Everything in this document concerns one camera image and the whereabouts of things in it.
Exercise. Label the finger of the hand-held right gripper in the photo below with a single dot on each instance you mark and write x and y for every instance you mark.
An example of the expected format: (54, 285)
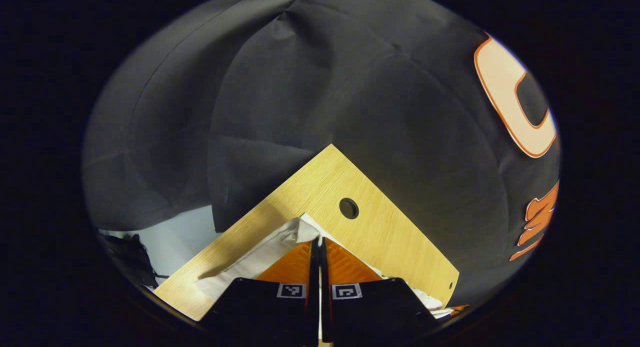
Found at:
(459, 308)

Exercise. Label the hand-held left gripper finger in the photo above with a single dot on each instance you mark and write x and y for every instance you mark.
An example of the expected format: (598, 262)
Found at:
(325, 297)
(314, 287)

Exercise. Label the white jeans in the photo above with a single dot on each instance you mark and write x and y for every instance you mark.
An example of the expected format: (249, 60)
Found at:
(260, 259)

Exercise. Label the black bag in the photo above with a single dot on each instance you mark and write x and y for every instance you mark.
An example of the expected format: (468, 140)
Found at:
(130, 259)

